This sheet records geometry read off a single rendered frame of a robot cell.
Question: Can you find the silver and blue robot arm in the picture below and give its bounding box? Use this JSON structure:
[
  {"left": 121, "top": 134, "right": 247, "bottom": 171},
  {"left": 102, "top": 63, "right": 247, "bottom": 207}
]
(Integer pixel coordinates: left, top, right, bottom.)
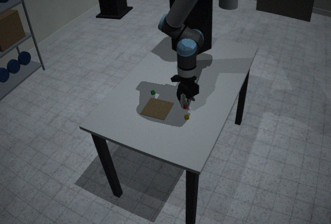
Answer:
[{"left": 158, "top": 0, "right": 204, "bottom": 82}]

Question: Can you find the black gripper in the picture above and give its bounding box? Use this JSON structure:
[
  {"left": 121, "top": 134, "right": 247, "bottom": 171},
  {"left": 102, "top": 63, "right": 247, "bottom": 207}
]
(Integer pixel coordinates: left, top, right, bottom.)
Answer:
[{"left": 177, "top": 76, "right": 199, "bottom": 108}]

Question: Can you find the tan mat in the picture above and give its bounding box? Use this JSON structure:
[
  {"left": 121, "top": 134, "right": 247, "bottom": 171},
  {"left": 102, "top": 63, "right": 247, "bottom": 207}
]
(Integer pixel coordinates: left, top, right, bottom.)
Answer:
[{"left": 140, "top": 98, "right": 174, "bottom": 120}]

